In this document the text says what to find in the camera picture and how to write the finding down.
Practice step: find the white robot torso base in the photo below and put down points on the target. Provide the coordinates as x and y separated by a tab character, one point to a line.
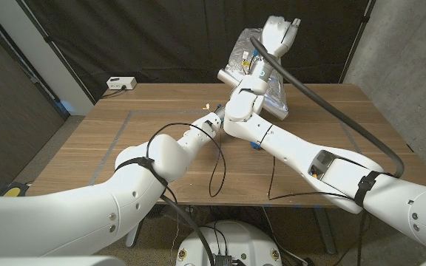
235	240

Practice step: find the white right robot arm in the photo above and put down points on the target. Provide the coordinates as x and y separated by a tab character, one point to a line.
309	151

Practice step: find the small black electronics box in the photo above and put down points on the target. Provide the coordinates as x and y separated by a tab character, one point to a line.
223	260

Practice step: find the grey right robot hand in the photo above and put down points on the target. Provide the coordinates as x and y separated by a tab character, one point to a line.
277	35

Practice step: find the black curtain backdrop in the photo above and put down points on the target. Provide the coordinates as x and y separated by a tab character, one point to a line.
161	37

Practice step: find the aluminum foil roll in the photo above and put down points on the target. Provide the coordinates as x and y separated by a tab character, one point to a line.
279	99

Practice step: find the grey table leg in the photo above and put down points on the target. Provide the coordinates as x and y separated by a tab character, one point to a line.
325	232

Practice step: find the blue spiky ball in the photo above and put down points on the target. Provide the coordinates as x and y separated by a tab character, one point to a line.
255	145

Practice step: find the white power box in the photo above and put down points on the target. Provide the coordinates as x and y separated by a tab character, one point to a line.
121	82

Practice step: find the yellow black foot pedal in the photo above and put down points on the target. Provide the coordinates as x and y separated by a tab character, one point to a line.
11	191

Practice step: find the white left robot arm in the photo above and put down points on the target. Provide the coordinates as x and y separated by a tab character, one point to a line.
50	221

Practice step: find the black backdrop frame pole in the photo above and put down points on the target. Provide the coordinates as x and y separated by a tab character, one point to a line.
359	37
50	43

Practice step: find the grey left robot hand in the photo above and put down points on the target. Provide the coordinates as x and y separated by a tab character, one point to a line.
219	111

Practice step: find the white table leg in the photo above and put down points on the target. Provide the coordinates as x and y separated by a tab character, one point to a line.
133	236

